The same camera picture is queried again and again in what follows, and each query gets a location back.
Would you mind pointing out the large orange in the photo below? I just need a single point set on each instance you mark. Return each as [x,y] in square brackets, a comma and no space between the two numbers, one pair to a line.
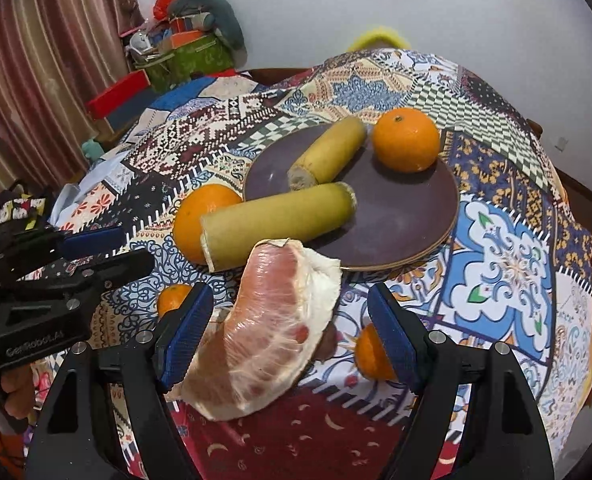
[406,137]
[201,215]

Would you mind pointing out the striped red curtain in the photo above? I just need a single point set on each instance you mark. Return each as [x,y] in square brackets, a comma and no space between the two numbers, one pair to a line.
[36,60]

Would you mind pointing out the peeled pink pomelo segment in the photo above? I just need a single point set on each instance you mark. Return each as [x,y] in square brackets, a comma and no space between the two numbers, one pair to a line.
[271,310]

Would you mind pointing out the long greenish banana piece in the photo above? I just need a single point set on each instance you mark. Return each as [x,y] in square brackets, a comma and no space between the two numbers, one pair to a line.
[276,220]

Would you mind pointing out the teal cloth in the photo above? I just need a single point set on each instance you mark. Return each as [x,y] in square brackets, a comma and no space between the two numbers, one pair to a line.
[91,151]

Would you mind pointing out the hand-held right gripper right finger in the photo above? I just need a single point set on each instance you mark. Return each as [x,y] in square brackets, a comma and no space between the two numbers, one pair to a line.
[391,335]

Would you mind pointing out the yellow fuzzy arch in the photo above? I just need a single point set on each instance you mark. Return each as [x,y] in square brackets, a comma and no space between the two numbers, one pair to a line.
[378,37]

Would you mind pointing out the person's left hand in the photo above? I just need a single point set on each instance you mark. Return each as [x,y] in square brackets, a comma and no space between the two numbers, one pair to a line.
[16,385]

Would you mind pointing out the small mandarin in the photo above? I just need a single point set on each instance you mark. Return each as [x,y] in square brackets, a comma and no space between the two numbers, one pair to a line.
[172,297]
[371,355]

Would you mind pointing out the orange box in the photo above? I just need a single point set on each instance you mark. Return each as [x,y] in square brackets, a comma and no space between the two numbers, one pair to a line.
[186,38]

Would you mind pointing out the dark brown round plate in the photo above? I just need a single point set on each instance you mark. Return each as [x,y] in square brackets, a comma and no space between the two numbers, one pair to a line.
[401,210]

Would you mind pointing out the red paper flower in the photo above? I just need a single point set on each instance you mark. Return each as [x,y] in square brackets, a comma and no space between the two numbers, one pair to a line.
[163,4]

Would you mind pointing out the green fabric bag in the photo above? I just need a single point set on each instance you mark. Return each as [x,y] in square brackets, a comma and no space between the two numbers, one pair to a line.
[191,62]

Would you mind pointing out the white wall socket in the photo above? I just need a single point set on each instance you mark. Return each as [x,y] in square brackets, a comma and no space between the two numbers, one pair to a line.
[562,143]

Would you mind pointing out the pile of clothes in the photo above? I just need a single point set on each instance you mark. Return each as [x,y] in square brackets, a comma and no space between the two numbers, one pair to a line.
[11,207]

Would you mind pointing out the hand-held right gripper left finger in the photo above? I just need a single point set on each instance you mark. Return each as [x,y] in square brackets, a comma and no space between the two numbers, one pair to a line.
[186,330]

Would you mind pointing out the patchwork printed blanket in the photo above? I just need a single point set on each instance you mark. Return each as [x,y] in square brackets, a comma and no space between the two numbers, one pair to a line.
[476,170]

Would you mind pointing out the short yellow banana piece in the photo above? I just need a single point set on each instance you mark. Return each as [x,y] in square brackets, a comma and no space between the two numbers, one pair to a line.
[331,152]

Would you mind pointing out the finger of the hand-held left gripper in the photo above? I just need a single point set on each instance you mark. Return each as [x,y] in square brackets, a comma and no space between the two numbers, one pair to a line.
[93,242]
[121,265]

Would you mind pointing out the red box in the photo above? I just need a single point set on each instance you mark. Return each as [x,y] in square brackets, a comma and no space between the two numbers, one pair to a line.
[118,92]

